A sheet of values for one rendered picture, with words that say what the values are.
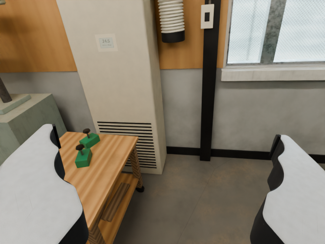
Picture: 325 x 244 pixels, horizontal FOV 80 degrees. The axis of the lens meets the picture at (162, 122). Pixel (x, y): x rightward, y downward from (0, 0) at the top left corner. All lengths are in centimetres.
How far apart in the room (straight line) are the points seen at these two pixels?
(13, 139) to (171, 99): 121
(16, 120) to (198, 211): 144
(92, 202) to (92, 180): 14
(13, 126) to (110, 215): 90
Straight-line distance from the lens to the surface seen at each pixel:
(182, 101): 166
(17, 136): 171
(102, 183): 111
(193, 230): 150
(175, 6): 132
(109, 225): 137
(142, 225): 153
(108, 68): 138
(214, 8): 141
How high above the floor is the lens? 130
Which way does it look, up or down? 31 degrees down
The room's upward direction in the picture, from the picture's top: 5 degrees counter-clockwise
